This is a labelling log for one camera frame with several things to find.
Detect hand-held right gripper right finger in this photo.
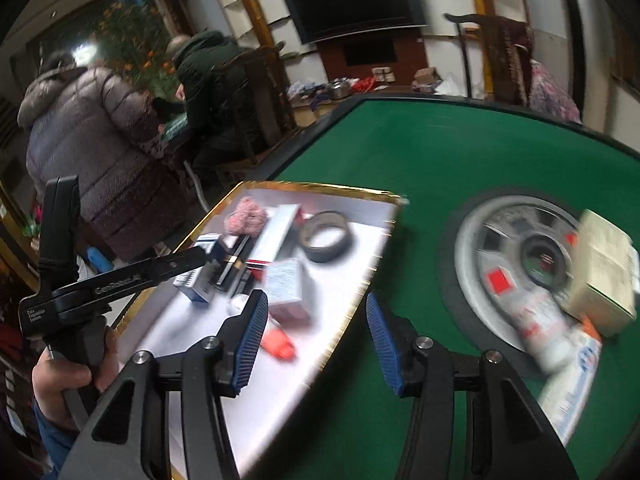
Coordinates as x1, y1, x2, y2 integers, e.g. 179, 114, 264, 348
365, 291, 583, 480

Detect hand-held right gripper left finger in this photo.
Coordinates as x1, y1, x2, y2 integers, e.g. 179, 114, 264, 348
57, 289, 271, 480

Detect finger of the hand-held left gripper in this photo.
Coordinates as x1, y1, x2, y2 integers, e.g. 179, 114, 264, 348
150, 247, 211, 281

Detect white bottle with orange cap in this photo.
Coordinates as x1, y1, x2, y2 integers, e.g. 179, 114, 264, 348
227, 294, 296, 361

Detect blue and white medicine box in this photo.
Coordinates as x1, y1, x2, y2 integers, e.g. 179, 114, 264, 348
172, 232, 236, 304

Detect black lipstick tube gold band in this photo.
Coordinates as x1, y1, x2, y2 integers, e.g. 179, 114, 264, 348
215, 235, 251, 291

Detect grey medicine box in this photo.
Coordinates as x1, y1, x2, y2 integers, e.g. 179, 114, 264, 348
264, 258, 313, 323

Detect white tray with gold rim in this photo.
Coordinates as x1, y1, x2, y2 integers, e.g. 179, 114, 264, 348
112, 180, 406, 480

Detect red and white long box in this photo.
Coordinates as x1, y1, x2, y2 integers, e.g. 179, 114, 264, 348
252, 203, 306, 266

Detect tape roll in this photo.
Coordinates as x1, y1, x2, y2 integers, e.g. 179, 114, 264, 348
298, 211, 355, 264

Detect person's left hand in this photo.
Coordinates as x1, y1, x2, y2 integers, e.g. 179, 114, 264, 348
31, 332, 118, 433

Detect pink fluffy scrunchie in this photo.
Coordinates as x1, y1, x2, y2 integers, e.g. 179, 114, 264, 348
223, 196, 268, 236

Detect round silver table console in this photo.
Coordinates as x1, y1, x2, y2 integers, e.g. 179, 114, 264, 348
440, 187, 608, 376

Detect white pill bottle red label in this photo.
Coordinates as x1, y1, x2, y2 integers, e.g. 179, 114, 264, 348
515, 290, 576, 376

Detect dark wooden chair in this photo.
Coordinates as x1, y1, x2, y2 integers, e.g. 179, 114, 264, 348
220, 42, 301, 171

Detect flattened white medicine box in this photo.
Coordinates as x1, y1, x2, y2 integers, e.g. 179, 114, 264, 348
537, 322, 606, 448

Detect cream cardboard box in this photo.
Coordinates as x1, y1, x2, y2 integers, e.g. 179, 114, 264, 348
559, 208, 640, 338

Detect plant with orange flowers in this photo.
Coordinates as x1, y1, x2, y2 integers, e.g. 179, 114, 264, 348
95, 2, 176, 96

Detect small cardboard box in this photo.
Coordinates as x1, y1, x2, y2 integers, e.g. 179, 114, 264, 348
414, 67, 443, 93

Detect wooden television cabinet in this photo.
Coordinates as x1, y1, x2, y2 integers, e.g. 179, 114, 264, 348
317, 30, 426, 86

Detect wooden chair with curved back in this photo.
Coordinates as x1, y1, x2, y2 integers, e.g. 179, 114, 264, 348
444, 12, 536, 106

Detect floral cushion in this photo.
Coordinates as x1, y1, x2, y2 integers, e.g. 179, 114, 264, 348
527, 60, 583, 123

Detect black flat television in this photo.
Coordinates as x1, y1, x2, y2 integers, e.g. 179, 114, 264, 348
280, 0, 430, 46

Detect dark red fringed cloth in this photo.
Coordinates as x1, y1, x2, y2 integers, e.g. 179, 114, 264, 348
492, 17, 536, 106

